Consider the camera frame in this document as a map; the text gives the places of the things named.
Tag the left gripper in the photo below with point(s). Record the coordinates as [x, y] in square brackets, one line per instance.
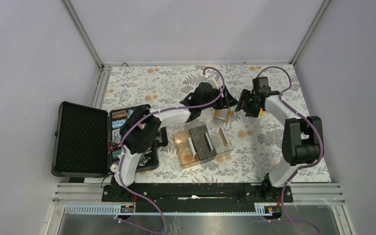
[224, 102]

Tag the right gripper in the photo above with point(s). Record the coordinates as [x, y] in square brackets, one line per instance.
[244, 96]

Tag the tan leather card holder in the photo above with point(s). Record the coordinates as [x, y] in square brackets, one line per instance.
[223, 115]

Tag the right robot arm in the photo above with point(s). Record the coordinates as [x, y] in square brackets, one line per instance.
[302, 136]

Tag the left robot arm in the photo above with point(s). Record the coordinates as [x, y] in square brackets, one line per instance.
[139, 131]

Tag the clear transparent card box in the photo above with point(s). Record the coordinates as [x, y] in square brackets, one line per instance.
[219, 140]

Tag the smoky black card box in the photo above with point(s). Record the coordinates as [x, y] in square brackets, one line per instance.
[198, 139]

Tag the black card stack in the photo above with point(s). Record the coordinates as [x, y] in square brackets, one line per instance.
[209, 143]

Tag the white card stack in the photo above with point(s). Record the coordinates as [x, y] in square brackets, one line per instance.
[191, 148]

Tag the amber transparent card box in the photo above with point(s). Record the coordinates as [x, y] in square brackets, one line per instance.
[181, 144]

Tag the floral table mat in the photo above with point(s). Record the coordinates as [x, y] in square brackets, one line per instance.
[256, 141]

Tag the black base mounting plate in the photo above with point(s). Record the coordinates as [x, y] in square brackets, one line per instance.
[197, 197]

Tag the black poker chip case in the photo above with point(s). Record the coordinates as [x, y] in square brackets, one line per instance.
[87, 142]

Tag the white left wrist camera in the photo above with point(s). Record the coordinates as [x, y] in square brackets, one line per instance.
[213, 81]

